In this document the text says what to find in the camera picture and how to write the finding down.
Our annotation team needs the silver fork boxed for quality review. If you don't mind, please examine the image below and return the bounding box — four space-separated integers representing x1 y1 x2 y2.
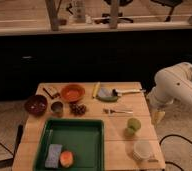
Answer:
103 109 133 114

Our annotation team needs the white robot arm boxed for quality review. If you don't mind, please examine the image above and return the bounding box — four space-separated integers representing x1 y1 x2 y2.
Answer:
146 62 192 125

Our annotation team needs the green plastic tray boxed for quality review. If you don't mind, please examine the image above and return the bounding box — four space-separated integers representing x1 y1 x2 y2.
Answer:
33 119 105 171

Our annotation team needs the green plastic cup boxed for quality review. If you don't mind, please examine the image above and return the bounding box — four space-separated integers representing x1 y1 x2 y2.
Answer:
126 118 141 135

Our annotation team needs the white plastic cup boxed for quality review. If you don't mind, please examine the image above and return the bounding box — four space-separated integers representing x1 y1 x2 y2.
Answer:
133 140 153 162

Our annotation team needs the wooden table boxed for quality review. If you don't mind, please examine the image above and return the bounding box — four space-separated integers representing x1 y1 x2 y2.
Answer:
12 83 165 171

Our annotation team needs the green cucumber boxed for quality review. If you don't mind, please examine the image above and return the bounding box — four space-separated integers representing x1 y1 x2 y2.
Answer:
97 96 118 102

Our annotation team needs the blue grey cloth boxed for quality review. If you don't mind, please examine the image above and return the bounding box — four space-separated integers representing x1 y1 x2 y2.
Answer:
97 87 112 97

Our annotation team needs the yellow banana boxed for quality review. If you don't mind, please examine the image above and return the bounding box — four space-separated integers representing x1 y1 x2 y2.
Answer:
92 82 100 98

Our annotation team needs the bunch of dark grapes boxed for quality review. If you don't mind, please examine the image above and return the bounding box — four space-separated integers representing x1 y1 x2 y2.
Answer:
69 103 87 115

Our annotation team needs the orange bowl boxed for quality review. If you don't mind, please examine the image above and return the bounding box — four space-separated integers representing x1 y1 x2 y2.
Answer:
60 84 85 103

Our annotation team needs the orange peach fruit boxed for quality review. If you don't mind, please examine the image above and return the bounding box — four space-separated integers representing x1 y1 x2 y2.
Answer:
59 151 74 168

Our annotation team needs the brown chocolate bar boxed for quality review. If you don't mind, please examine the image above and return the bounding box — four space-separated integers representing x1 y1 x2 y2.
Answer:
43 87 59 99

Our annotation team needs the office chair base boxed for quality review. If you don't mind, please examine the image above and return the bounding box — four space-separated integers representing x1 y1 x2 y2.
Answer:
94 11 135 25

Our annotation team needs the blue grey sponge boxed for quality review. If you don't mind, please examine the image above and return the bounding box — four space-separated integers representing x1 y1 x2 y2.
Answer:
45 144 62 168

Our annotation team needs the dark red bowl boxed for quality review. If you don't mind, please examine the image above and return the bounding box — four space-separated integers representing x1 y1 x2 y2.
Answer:
24 95 48 116

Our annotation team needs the black cable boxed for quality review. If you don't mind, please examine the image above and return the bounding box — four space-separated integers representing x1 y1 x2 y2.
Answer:
158 133 192 171

